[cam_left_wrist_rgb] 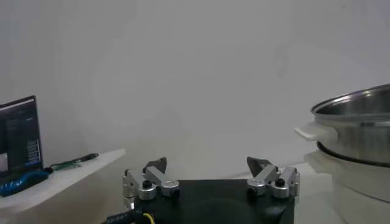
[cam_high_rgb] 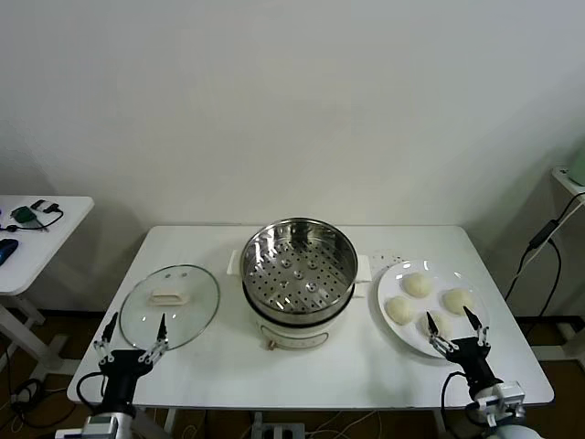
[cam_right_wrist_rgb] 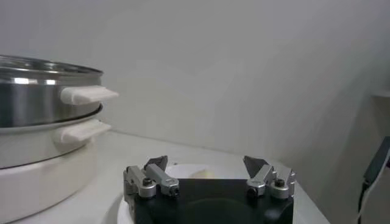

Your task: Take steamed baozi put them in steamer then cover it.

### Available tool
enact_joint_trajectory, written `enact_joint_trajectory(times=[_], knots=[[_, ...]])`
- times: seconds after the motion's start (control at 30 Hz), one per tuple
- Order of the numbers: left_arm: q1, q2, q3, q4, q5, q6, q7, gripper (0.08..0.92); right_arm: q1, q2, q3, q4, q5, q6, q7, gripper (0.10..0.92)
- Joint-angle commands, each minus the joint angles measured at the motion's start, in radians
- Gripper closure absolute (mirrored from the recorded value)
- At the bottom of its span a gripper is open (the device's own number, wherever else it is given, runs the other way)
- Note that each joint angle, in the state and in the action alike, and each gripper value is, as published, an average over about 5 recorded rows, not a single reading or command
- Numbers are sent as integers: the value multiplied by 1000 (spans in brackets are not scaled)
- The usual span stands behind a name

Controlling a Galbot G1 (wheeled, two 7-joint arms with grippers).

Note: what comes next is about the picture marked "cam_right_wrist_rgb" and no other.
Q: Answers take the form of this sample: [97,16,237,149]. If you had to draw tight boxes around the right gripper silver left finger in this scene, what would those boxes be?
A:
[123,155,180,200]

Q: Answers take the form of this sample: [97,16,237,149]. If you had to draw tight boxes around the right gripper silver right finger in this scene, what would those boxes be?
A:
[243,155,297,200]

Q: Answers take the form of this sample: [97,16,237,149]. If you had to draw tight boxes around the stainless steel steamer basket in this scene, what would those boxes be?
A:
[0,54,120,128]

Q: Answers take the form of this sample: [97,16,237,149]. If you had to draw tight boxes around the white round plate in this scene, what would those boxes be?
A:
[117,163,302,224]

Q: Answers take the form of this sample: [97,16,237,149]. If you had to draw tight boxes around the cream electric cooker base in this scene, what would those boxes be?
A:
[0,118,113,224]

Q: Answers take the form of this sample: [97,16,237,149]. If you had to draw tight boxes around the black power adapter with cable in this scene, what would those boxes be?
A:
[358,136,390,224]

